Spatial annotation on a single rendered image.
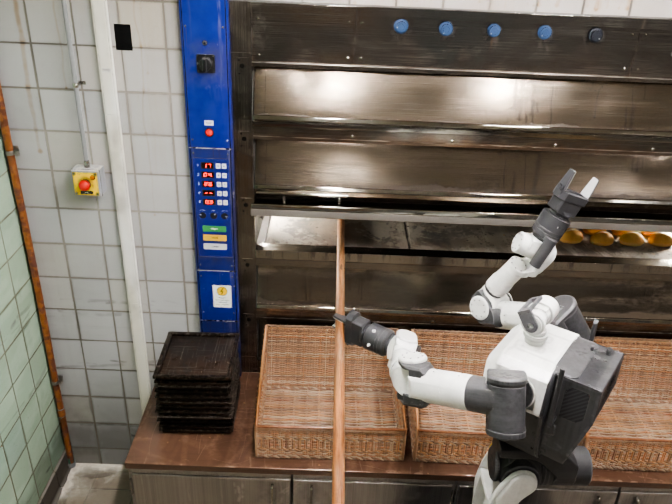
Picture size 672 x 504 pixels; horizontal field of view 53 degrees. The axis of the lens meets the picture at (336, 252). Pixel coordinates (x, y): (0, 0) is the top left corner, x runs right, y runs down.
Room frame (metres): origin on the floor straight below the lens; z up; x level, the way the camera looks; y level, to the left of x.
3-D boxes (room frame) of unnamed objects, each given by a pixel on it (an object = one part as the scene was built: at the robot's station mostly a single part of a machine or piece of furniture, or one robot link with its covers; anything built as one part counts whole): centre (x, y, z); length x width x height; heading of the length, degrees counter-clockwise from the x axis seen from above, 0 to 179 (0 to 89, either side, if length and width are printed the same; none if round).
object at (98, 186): (2.29, 0.92, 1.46); 0.10 x 0.07 x 0.10; 90
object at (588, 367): (1.45, -0.59, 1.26); 0.34 x 0.30 x 0.36; 146
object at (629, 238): (2.79, -1.16, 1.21); 0.61 x 0.48 x 0.06; 0
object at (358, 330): (1.78, -0.10, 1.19); 0.12 x 0.10 x 0.13; 55
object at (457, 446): (2.08, -0.60, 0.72); 0.56 x 0.49 x 0.28; 89
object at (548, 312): (1.49, -0.54, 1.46); 0.10 x 0.07 x 0.09; 146
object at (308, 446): (2.08, 0.00, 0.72); 0.56 x 0.49 x 0.28; 92
